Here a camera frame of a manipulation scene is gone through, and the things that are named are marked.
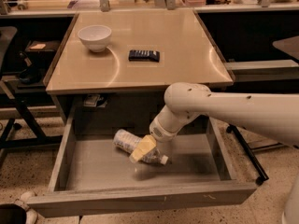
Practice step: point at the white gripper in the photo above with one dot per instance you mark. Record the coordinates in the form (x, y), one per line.
(161, 132)

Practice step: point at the clear plastic bottle blue label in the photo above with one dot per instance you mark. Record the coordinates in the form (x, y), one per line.
(128, 142)

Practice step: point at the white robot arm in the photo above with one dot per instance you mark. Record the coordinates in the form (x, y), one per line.
(275, 116)

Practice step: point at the open grey top drawer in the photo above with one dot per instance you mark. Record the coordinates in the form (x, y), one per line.
(91, 176)

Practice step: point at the white label tag under desk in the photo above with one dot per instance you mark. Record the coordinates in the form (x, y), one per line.
(91, 100)

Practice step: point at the grey cabinet desk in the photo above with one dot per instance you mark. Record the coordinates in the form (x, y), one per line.
(148, 49)

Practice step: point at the dark blue snack packet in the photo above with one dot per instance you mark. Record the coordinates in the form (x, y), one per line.
(144, 55)

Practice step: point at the white ceramic bowl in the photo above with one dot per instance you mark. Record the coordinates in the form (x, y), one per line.
(95, 37)

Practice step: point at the black wheeled base bar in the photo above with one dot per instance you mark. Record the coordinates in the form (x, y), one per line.
(262, 175)

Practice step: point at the white shoe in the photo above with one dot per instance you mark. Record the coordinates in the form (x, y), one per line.
(28, 214)

